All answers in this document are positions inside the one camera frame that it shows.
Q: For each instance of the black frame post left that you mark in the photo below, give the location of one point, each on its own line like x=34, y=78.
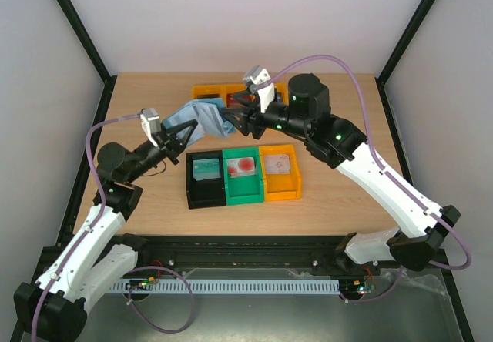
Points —
x=85, y=40

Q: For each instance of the teal credit card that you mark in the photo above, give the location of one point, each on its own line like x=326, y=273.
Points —
x=205, y=169

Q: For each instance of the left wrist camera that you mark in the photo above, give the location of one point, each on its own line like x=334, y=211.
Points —
x=150, y=123

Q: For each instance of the white red circle card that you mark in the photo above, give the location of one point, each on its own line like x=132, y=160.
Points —
x=241, y=167

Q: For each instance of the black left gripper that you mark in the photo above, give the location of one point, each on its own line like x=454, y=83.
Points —
x=169, y=142

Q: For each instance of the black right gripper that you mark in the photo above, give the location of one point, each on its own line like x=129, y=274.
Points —
x=252, y=120

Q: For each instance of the black frame post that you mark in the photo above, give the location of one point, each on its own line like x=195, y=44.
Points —
x=411, y=29
x=85, y=40

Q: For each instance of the blue leather card holder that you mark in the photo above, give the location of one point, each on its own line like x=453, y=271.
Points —
x=207, y=113

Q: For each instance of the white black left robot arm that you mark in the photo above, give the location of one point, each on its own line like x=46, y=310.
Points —
x=56, y=305

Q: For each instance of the green plastic bin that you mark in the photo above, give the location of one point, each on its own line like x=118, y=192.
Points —
x=244, y=189

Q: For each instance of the orange rear triple bin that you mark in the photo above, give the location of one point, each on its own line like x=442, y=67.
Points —
x=224, y=89

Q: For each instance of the white patterned card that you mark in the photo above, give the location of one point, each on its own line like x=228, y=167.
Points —
x=277, y=164

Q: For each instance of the red card in rear bin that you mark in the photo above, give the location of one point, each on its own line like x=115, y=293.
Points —
x=237, y=99

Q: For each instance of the dark card in rear bin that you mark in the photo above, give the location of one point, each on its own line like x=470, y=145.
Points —
x=209, y=96

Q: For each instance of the black plastic bin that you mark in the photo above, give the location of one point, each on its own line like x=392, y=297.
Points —
x=207, y=193

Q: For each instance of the orange front plastic bin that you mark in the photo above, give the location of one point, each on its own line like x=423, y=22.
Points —
x=281, y=187

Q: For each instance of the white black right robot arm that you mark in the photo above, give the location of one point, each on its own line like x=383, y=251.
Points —
x=422, y=225

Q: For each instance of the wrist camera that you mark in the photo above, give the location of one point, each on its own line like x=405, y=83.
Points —
x=259, y=82
x=150, y=123

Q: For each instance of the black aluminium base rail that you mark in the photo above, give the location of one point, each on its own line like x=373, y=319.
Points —
x=315, y=254

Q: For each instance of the light blue slotted cable duct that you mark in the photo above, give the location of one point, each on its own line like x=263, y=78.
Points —
x=221, y=287

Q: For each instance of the black frame post right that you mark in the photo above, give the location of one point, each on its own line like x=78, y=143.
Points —
x=411, y=29

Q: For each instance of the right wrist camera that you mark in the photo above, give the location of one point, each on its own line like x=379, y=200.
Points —
x=259, y=82

